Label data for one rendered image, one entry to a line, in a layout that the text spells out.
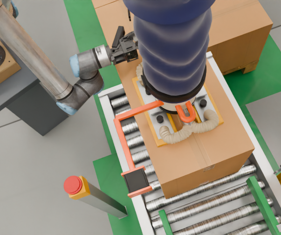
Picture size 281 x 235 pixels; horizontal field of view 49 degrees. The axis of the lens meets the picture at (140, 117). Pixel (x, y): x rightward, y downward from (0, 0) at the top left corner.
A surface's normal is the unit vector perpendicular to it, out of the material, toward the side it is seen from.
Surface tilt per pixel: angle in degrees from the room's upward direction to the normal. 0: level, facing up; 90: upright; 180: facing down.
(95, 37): 0
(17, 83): 0
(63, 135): 0
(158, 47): 79
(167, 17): 68
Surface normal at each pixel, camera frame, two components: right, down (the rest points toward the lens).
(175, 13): 0.00, 0.71
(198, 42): 0.43, 0.69
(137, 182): -0.13, -0.38
